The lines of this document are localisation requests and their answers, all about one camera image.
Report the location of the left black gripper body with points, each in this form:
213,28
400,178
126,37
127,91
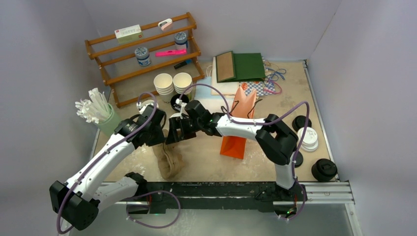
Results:
157,136

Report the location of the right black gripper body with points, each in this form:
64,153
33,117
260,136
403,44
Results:
190,127

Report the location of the pulp cup carrier tray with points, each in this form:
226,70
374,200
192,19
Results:
169,160

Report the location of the orange paper bag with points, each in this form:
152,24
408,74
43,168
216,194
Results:
239,126

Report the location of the white cup lid picked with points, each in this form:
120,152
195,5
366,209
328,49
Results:
176,115

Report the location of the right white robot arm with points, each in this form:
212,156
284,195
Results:
275,138

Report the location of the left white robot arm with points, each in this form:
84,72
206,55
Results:
79,200

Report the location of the right white cup stack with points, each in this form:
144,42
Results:
181,83

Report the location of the white cup stack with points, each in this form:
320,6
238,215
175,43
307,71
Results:
164,86
181,83

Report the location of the left white cup stack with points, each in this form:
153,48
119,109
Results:
164,86

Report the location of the green straw holder cup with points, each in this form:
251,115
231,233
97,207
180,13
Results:
110,124

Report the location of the black blue marker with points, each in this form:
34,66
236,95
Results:
182,64

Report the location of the green paper bag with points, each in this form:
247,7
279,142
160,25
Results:
239,67

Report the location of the pink marker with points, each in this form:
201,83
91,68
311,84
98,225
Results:
171,53

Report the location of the wooden shelf rack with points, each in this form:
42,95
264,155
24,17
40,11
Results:
149,53

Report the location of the blue checkered paper bag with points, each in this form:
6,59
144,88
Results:
259,87

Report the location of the blue white jar right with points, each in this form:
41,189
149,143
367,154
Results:
181,40

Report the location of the blue white jar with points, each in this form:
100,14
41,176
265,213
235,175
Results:
142,56
181,40

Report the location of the blue white jar left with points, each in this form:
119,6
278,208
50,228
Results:
142,56

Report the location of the white pink clip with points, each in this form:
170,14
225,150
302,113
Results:
165,25

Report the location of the white green box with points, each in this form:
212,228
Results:
128,34

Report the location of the black cup lid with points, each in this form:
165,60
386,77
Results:
298,160
298,122

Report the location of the white cup lid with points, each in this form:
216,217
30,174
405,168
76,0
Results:
310,141

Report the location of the black lid stack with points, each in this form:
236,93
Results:
324,170

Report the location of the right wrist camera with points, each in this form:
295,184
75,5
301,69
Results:
182,105

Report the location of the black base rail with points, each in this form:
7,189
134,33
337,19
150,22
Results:
260,196

